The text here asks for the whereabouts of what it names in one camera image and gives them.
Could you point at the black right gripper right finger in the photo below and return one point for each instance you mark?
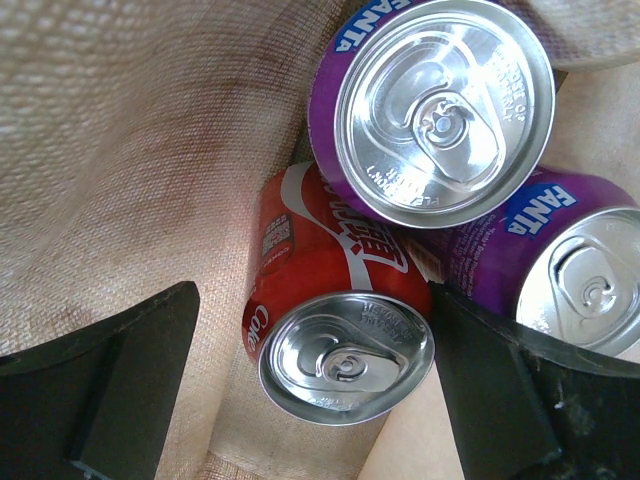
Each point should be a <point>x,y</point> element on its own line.
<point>524,405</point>

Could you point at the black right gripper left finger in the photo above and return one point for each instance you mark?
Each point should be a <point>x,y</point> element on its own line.
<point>97,403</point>

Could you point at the purple Fanta can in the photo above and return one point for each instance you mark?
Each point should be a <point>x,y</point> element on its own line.
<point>430,114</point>
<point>560,256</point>

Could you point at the red Coke can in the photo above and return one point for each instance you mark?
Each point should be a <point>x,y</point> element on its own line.
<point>336,309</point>

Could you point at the brown burlap canvas bag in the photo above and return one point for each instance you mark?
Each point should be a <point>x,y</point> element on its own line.
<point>135,136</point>

